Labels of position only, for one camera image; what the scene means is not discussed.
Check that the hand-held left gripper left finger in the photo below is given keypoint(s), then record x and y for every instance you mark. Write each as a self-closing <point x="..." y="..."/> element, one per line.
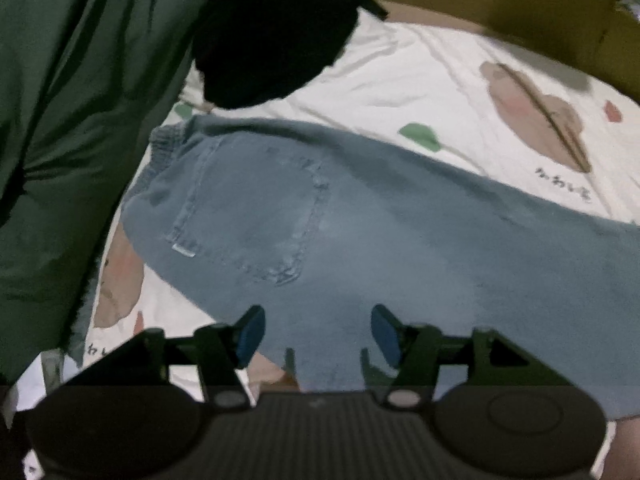
<point x="250" y="335"/>

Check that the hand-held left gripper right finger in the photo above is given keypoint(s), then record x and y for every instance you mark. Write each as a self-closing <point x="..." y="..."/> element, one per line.
<point x="385" y="335"/>

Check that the blue jeans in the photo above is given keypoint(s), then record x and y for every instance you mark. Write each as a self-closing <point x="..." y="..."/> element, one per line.
<point x="350" y="235"/>

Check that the bear printed blanket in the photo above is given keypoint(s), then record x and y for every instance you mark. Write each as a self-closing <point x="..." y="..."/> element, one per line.
<point x="425" y="85"/>

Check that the black cloth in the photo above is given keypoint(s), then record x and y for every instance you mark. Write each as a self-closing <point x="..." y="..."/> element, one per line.
<point x="270" y="45"/>

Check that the cardboard box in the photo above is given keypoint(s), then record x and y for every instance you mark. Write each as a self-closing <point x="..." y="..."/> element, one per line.
<point x="500" y="5"/>

